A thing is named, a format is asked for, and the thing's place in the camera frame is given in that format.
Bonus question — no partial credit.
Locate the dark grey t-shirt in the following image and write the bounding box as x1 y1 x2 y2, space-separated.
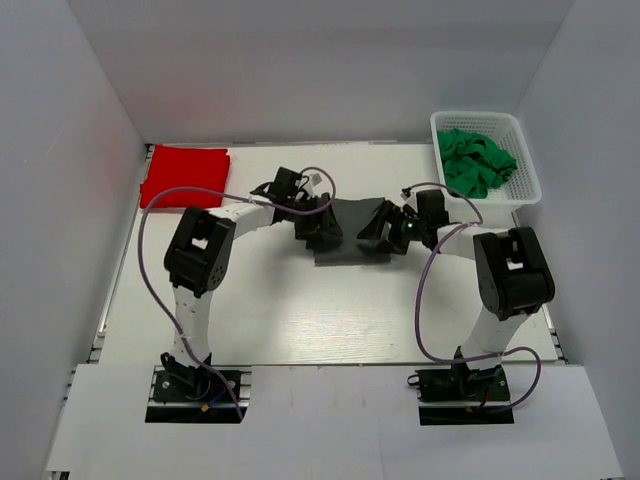
307 197 391 267

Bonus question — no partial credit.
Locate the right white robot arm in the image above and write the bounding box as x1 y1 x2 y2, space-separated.
358 182 555 402

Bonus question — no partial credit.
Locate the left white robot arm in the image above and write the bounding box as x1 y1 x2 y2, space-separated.
161 167 342 390

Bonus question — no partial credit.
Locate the crumpled green t-shirt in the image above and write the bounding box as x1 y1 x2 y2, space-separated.
437 128 518 199

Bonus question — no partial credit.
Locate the folded red t-shirt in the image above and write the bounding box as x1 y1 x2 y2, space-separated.
139 145 231 209

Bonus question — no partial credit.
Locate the white plastic mesh basket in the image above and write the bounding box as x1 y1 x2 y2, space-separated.
430 110 542 215

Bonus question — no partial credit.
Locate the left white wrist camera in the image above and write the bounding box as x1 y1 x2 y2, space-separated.
301 172 322 197

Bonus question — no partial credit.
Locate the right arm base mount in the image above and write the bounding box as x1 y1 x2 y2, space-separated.
407 367 515 427

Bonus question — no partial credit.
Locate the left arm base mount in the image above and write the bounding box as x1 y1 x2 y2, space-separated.
144 368 242 425

